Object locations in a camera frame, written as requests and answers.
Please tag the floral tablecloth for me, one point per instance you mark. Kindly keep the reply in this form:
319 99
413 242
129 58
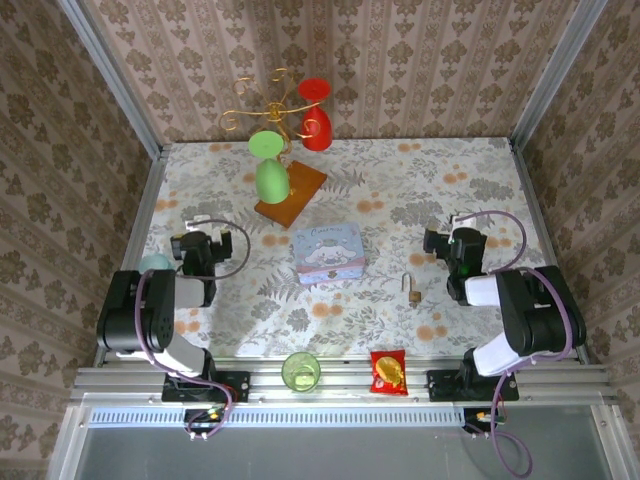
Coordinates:
400 175

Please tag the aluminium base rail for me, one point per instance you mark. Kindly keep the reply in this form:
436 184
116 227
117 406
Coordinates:
345 381

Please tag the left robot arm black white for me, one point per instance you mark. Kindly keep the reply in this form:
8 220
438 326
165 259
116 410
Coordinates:
125 310

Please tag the small black controller board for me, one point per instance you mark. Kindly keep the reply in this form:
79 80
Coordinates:
480 420
202 420

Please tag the red snack packet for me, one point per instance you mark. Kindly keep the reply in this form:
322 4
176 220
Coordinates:
389 372

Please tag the red plastic wine glass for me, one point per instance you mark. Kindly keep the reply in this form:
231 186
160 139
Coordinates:
316 131

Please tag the small brass padlock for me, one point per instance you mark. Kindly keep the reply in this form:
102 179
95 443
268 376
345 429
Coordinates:
414 296

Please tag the blue cartoon bunny tin box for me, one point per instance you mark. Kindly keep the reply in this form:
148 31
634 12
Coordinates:
327 252

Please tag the aluminium side rail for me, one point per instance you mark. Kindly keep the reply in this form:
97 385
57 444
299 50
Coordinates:
536 210
141 210

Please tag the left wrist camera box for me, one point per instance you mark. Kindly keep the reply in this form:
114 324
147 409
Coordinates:
197 220

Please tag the green transparent cup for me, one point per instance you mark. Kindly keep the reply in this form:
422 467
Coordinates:
301 372

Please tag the green plastic wine glass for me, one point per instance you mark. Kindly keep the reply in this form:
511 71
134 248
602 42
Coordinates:
272 182

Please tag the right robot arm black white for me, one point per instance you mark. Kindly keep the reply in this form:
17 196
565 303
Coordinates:
535 310

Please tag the pale teal plastic glass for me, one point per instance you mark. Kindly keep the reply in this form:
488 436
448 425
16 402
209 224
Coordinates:
155 262

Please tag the aluminium frame post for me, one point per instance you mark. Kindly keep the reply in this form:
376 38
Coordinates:
114 75
555 75

